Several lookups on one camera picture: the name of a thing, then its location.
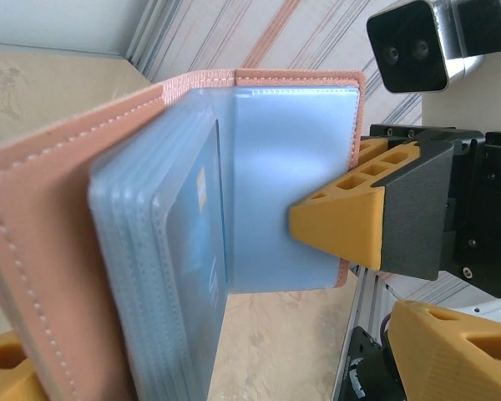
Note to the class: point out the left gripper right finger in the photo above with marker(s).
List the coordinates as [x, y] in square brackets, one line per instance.
[455, 359]

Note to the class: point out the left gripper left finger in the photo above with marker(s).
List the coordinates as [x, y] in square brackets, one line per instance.
[4, 367]

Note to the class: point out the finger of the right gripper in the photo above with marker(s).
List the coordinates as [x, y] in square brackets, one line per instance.
[369, 150]
[359, 225]

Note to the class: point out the pink leather card holder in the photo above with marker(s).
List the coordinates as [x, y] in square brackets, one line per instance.
[46, 209]

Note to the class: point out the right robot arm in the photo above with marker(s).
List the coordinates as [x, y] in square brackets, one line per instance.
[361, 376]

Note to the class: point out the corrugated metal side panel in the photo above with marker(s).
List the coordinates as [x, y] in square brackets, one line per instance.
[317, 33]

